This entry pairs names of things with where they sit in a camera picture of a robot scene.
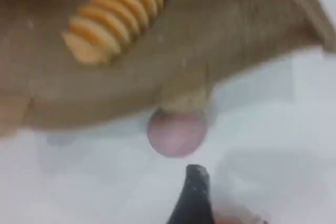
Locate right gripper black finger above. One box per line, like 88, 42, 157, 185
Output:
165, 164, 214, 224

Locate pink peach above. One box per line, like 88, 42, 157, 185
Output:
146, 107, 208, 158

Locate brown burlap tote bag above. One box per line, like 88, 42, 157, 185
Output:
0, 0, 336, 138

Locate long ridged yellow bread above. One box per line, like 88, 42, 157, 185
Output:
61, 0, 173, 66

